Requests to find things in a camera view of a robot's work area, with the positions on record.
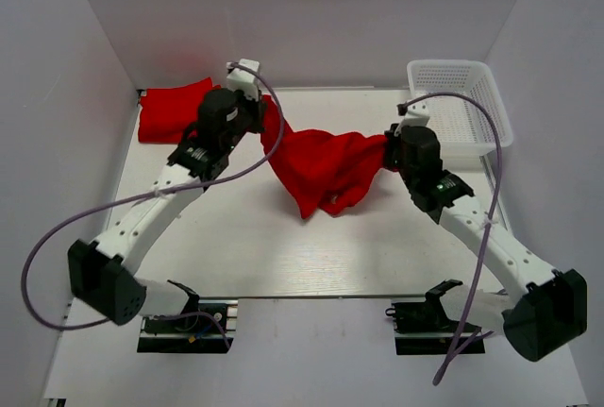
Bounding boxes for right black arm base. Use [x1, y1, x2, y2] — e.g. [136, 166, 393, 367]
[385, 299, 458, 356]

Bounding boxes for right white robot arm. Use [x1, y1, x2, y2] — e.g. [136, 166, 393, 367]
[384, 125, 588, 362]

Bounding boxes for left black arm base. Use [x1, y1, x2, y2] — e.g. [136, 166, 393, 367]
[137, 299, 238, 354]

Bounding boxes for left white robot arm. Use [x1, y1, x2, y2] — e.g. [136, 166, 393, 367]
[68, 89, 266, 331]

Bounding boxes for folded red t shirt stack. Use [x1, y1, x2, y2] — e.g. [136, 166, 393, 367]
[138, 77, 221, 144]

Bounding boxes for white plastic basket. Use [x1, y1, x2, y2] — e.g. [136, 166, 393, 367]
[407, 59, 513, 167]

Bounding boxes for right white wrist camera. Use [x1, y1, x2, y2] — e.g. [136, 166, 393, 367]
[397, 103, 429, 128]

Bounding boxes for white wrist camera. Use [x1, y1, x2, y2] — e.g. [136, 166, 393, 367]
[226, 59, 260, 101]
[397, 103, 429, 128]

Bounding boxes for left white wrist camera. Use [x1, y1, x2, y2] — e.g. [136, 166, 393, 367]
[226, 59, 260, 101]

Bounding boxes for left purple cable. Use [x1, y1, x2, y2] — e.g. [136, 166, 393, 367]
[20, 61, 286, 350]

